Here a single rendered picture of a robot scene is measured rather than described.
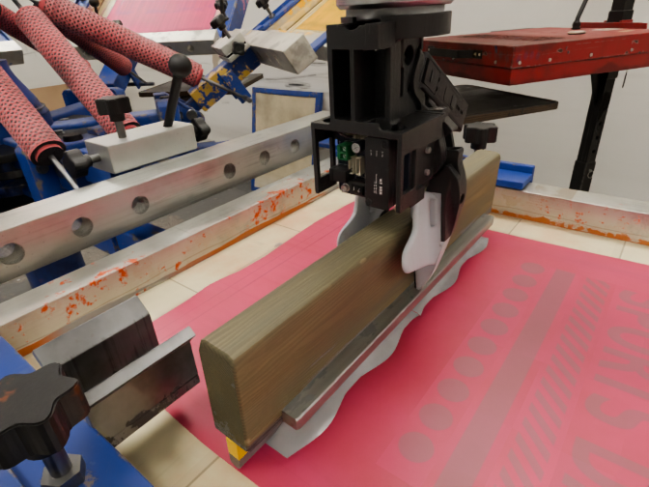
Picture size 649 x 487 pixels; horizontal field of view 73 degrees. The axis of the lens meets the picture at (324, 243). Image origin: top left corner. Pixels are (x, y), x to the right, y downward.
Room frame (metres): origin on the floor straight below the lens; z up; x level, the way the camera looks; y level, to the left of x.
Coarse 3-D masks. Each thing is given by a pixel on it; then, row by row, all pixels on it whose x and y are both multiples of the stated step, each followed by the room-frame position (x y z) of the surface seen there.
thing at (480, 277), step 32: (320, 224) 0.53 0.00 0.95; (288, 256) 0.45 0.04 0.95; (320, 256) 0.44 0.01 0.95; (480, 256) 0.42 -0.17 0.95; (512, 256) 0.42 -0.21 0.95; (544, 256) 0.41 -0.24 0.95; (576, 256) 0.41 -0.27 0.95; (608, 256) 0.40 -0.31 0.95; (448, 288) 0.36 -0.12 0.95; (480, 288) 0.36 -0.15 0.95; (640, 288) 0.34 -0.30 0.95; (448, 320) 0.31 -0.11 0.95
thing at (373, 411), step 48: (240, 288) 0.38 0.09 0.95; (432, 336) 0.29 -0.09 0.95; (384, 384) 0.24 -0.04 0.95; (432, 384) 0.24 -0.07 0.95; (192, 432) 0.21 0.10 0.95; (336, 432) 0.20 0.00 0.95; (384, 432) 0.20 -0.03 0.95; (288, 480) 0.17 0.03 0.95; (336, 480) 0.17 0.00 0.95; (384, 480) 0.16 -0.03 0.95
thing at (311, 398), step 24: (480, 216) 0.45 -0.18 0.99; (456, 240) 0.40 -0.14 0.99; (408, 288) 0.32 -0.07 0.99; (432, 288) 0.33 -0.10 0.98; (384, 312) 0.28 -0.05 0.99; (408, 312) 0.29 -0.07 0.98; (360, 336) 0.26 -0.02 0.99; (384, 336) 0.26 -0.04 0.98; (336, 360) 0.23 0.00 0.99; (360, 360) 0.24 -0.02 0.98; (312, 384) 0.21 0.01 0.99; (336, 384) 0.21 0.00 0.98; (288, 408) 0.19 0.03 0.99; (312, 408) 0.19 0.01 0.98
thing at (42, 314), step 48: (288, 192) 0.57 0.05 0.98; (528, 192) 0.51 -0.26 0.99; (576, 192) 0.50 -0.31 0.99; (144, 240) 0.43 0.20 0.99; (192, 240) 0.44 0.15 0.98; (240, 240) 0.49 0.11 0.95; (624, 240) 0.44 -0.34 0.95; (48, 288) 0.35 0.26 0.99; (96, 288) 0.35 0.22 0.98; (144, 288) 0.39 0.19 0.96; (48, 336) 0.31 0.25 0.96
